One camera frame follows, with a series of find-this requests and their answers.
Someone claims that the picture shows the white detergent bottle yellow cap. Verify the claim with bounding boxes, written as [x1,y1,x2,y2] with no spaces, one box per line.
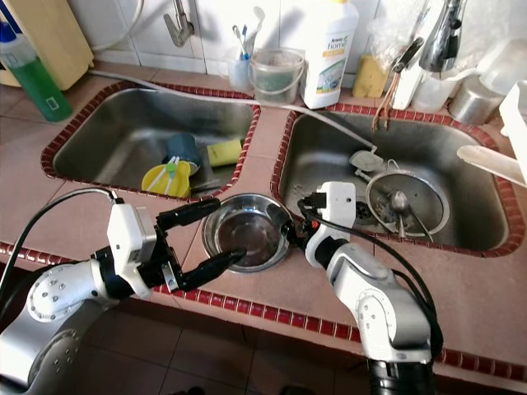
[299,0,361,109]

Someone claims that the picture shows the white green training chopsticks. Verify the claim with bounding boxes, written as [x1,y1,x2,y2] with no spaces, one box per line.
[161,156,190,197]

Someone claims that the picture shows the green dish soap bottle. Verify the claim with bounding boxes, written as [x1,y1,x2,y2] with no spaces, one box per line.
[0,21,73,123]

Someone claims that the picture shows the plain yellow sponge block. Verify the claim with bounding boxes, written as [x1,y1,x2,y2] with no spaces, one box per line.
[352,53,388,100]

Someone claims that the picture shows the clear toothbrush cup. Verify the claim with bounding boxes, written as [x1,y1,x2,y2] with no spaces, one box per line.
[229,45,256,91]

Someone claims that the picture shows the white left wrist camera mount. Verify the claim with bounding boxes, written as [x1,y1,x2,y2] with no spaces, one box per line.
[107,203,159,297]

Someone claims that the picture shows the grey drain hose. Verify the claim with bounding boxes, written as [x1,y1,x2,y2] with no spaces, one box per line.
[86,70,380,153]

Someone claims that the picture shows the stainless steel sink basin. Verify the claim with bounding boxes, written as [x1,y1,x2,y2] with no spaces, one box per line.
[270,103,513,258]
[40,82,260,201]

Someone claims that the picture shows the clear plastic bag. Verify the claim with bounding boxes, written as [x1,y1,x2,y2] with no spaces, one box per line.
[366,0,503,83]

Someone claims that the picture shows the clear plastic pail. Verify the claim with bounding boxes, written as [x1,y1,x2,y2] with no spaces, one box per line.
[250,48,307,105]

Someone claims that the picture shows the small steel cup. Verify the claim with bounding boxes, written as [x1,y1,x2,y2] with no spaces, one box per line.
[449,76,503,126]

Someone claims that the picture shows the translucent plastic tub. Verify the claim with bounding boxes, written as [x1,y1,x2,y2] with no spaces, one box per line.
[473,37,527,95]

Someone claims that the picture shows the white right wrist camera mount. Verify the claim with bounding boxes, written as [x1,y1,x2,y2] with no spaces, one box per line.
[305,181,357,268]

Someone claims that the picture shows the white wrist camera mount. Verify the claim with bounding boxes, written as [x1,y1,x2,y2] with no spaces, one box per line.
[107,203,159,297]
[305,181,357,268]

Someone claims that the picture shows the white ionizer water hose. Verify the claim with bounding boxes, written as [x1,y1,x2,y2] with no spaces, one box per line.
[91,0,145,54]

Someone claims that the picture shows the blue toothbrush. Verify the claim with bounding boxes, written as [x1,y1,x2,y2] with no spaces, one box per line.
[237,25,252,58]

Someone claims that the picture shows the stainless steel bowl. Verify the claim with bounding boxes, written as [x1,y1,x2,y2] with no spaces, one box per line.
[202,193,297,274]

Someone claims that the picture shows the chrome wall tap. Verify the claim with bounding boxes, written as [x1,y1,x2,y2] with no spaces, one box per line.
[163,0,196,49]

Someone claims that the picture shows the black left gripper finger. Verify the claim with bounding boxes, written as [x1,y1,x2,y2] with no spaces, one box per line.
[156,197,222,231]
[181,247,248,291]

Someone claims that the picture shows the white dish rack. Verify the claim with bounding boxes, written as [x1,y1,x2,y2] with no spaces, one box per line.
[498,80,527,178]

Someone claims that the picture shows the chrome pull-out faucet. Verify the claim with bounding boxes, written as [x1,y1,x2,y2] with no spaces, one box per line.
[418,0,470,75]

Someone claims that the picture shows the beige water ionizer appliance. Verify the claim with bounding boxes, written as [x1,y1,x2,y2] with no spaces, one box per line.
[0,0,96,90]

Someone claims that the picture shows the yellow green scouring sponge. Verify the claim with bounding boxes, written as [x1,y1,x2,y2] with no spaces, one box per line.
[206,138,244,168]

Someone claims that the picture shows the yellow plastic bowl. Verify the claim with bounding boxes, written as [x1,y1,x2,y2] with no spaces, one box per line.
[142,159,194,198]

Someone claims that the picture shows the teal mug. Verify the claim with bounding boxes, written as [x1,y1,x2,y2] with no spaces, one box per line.
[165,132,203,165]

